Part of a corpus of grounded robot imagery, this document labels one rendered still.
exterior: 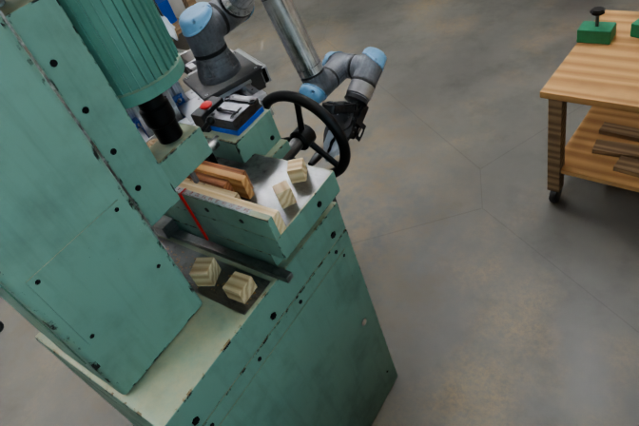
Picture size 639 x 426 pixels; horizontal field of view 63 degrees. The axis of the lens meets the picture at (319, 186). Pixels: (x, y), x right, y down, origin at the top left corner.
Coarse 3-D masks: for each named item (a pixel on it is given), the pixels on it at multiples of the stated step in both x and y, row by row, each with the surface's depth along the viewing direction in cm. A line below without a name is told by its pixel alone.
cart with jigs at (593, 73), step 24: (600, 24) 182; (624, 24) 187; (576, 48) 183; (600, 48) 180; (624, 48) 176; (576, 72) 173; (600, 72) 170; (624, 72) 167; (552, 96) 169; (576, 96) 164; (600, 96) 161; (624, 96) 158; (552, 120) 178; (600, 120) 204; (624, 120) 201; (552, 144) 184; (576, 144) 198; (600, 144) 192; (624, 144) 189; (552, 168) 192; (576, 168) 189; (600, 168) 186; (624, 168) 180; (552, 192) 199
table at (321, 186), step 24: (288, 144) 130; (240, 168) 120; (264, 168) 117; (312, 168) 113; (264, 192) 111; (312, 192) 107; (336, 192) 113; (168, 216) 123; (288, 216) 103; (312, 216) 107; (240, 240) 109; (264, 240) 102; (288, 240) 102
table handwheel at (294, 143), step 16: (272, 96) 132; (288, 96) 129; (304, 96) 127; (320, 112) 126; (304, 128) 136; (336, 128) 127; (304, 144) 136; (288, 160) 133; (336, 160) 138; (336, 176) 141
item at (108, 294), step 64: (0, 64) 67; (0, 128) 68; (64, 128) 75; (0, 192) 70; (64, 192) 77; (0, 256) 72; (64, 256) 79; (128, 256) 88; (64, 320) 81; (128, 320) 91; (128, 384) 94
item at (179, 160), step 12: (192, 132) 104; (156, 144) 104; (168, 144) 103; (180, 144) 102; (192, 144) 104; (204, 144) 107; (156, 156) 101; (168, 156) 100; (180, 156) 103; (192, 156) 105; (204, 156) 108; (168, 168) 101; (180, 168) 103; (192, 168) 106; (180, 180) 104
